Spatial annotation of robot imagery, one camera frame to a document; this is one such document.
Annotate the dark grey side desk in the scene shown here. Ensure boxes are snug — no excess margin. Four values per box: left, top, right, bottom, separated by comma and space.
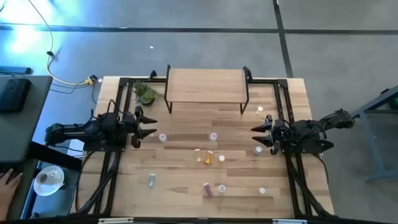
0, 74, 53, 220

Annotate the white paper sheet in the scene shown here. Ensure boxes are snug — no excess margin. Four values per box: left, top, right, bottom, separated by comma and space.
67, 138, 86, 158

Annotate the potted succulent plant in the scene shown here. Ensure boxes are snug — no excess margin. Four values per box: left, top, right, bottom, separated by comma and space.
132, 80, 164, 107

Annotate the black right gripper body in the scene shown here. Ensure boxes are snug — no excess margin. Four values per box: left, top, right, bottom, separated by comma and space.
266, 114, 289, 156

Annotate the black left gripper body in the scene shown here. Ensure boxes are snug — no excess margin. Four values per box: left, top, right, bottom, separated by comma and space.
121, 107, 146, 149

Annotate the grey metal table frame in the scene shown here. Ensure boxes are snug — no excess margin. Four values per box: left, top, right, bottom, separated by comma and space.
341, 84, 398, 184

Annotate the white clamp bracket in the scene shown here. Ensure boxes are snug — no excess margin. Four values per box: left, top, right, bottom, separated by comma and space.
98, 217, 134, 224
272, 218, 308, 224

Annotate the black box device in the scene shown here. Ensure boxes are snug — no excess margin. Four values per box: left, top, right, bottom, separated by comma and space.
0, 78, 32, 113

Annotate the person's hand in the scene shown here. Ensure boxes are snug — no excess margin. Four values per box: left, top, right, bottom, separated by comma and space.
0, 167, 23, 223

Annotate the wooden shelf with black legs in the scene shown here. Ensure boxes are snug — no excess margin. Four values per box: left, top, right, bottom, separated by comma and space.
164, 64, 253, 115

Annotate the grey blue storage bin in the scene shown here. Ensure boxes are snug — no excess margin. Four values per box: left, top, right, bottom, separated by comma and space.
20, 161, 80, 218

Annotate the black cable bundle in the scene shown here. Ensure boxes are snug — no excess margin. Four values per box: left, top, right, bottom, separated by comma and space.
284, 154, 333, 217
74, 151, 122, 215

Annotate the yellow floor cable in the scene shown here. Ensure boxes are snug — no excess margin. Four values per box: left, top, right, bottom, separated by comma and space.
27, 0, 94, 86

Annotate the blue bottle with pink pills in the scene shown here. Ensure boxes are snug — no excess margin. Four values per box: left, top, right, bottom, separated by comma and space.
202, 182, 215, 198

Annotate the black diagonal desk brace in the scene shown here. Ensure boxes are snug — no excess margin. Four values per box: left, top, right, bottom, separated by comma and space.
29, 141, 83, 172

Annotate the black flat bar device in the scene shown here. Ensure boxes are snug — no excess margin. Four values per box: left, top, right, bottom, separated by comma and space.
0, 65, 32, 75

